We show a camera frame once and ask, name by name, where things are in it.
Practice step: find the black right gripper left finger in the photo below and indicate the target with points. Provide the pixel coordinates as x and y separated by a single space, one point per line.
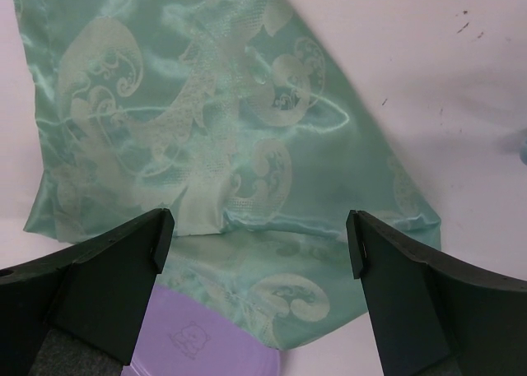
79 311

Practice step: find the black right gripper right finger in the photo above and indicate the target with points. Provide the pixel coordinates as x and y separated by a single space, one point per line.
433 314

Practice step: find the lilac round plastic plate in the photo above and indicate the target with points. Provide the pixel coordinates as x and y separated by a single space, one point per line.
179 336

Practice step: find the teal patterned satin cloth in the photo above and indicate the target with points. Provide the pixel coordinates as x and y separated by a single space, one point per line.
231 115

